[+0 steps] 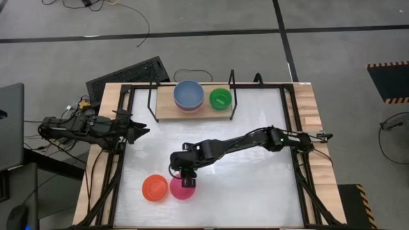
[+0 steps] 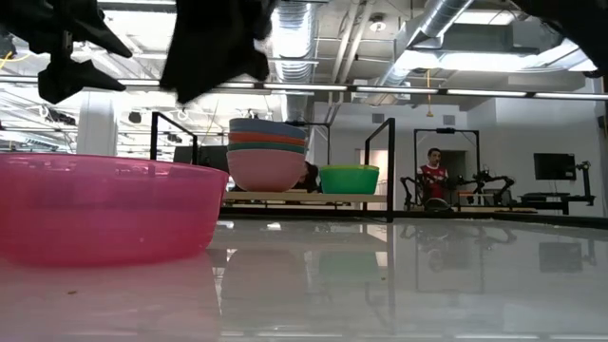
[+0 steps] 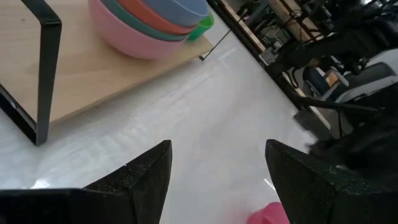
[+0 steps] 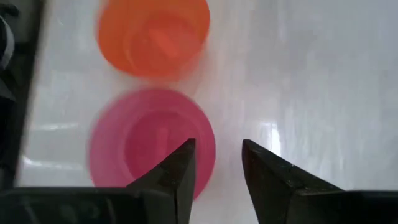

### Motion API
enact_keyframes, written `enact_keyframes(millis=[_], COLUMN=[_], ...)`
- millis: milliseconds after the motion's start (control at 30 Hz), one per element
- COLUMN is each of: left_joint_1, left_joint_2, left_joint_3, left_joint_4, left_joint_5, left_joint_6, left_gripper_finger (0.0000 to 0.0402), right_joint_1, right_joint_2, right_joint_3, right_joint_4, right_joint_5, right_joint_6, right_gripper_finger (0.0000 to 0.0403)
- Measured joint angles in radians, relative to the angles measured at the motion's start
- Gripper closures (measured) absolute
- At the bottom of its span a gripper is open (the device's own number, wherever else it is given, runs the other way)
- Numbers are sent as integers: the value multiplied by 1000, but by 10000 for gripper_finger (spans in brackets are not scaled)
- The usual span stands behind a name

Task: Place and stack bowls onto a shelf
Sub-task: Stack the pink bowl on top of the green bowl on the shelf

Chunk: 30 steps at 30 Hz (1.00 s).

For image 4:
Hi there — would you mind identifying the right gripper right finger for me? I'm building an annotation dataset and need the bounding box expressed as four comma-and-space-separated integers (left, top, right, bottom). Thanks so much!
241, 139, 398, 224

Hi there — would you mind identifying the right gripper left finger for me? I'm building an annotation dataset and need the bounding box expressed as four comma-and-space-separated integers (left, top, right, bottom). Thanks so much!
0, 138, 197, 224

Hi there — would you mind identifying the small magenta bowl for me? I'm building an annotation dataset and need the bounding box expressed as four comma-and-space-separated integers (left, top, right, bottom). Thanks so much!
88, 88, 217, 200

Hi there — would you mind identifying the white glossy work sheet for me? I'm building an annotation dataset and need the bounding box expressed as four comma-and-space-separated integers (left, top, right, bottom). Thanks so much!
17, 0, 398, 224

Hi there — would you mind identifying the small orange-red bowl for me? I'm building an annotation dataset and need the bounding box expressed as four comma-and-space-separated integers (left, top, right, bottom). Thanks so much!
96, 0, 211, 79

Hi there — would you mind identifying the black metal table frame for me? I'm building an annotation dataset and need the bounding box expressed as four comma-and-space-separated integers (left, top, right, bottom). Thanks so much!
0, 0, 47, 189

